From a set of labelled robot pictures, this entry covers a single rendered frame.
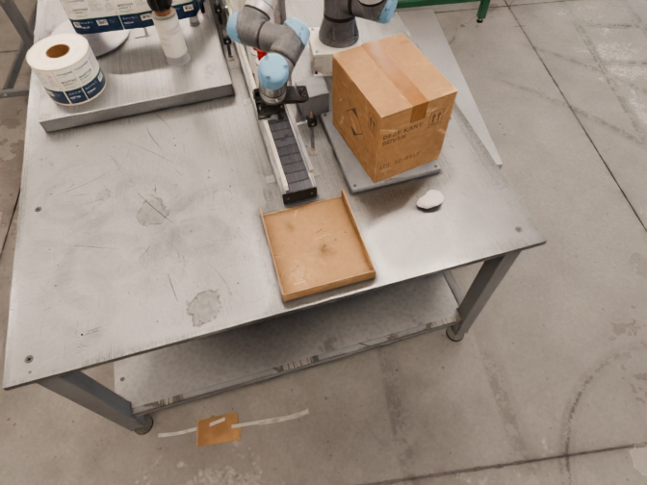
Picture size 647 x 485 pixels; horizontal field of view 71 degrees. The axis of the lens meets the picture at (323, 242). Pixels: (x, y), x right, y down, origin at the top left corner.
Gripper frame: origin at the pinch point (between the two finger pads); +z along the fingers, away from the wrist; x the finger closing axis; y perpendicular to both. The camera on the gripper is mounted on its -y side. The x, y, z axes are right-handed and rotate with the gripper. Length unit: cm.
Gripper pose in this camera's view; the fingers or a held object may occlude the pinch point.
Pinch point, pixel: (277, 114)
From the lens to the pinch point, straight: 153.6
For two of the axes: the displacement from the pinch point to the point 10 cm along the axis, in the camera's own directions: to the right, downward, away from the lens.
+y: -9.6, 2.4, -1.3
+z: -1.2, 0.6, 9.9
